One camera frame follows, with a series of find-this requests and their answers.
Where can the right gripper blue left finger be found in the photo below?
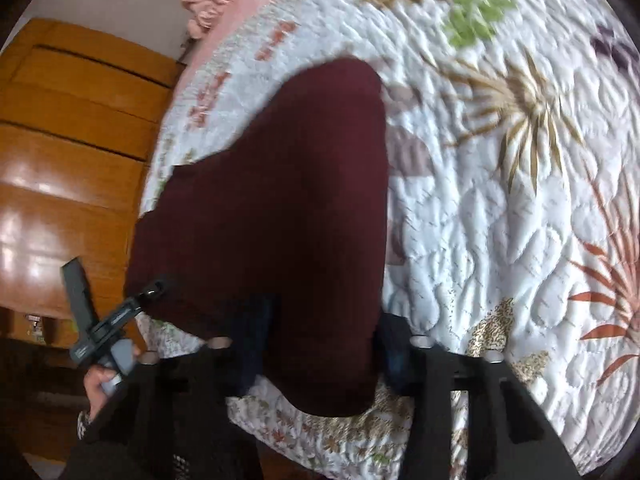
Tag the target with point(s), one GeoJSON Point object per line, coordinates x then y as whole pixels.
{"type": "Point", "coordinates": [228, 452]}

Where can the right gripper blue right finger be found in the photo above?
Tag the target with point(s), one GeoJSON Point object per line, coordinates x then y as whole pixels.
{"type": "Point", "coordinates": [416, 367]}

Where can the maroon pants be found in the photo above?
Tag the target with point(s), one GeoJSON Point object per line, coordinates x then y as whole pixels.
{"type": "Point", "coordinates": [291, 217]}

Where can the checkered left sleeve forearm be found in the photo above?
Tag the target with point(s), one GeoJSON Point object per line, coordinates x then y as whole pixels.
{"type": "Point", "coordinates": [83, 422]}

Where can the person's left hand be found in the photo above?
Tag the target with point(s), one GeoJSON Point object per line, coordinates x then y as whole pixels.
{"type": "Point", "coordinates": [96, 376]}

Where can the wooden wardrobe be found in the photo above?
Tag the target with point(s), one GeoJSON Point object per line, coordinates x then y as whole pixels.
{"type": "Point", "coordinates": [80, 112]}

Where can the floral quilted bedspread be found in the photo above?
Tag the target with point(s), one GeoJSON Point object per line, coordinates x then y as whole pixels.
{"type": "Point", "coordinates": [513, 136]}

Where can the pink bed sheet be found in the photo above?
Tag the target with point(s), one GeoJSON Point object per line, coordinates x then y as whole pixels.
{"type": "Point", "coordinates": [254, 46]}

